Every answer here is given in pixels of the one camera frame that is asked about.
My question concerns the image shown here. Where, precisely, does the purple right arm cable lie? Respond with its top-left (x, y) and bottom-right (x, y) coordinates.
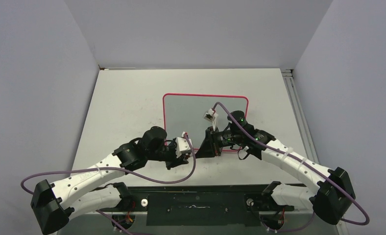
top-left (214, 101), bottom-right (370, 226)

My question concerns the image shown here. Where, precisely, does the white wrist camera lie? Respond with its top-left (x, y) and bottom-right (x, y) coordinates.
top-left (175, 132), bottom-right (192, 157)
top-left (203, 108), bottom-right (218, 131)

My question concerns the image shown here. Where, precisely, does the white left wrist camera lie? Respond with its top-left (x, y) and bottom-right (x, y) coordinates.
top-left (175, 132), bottom-right (192, 157)

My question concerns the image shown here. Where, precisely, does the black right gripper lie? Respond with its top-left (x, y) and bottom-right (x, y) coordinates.
top-left (196, 125), bottom-right (243, 158)

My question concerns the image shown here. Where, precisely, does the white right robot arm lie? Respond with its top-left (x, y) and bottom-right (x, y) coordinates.
top-left (196, 110), bottom-right (356, 225)

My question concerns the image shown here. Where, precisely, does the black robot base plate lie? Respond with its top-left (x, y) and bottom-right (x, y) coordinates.
top-left (103, 185), bottom-right (294, 227)

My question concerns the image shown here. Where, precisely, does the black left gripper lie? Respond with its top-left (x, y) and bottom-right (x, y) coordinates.
top-left (146, 138), bottom-right (188, 170)

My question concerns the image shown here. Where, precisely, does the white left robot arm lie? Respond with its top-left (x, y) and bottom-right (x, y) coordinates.
top-left (30, 126), bottom-right (194, 235)

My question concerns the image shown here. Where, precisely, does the pink framed whiteboard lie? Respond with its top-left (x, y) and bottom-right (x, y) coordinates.
top-left (163, 93), bottom-right (249, 150)

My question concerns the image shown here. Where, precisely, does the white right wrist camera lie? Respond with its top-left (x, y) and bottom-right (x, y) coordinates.
top-left (203, 108), bottom-right (218, 131)

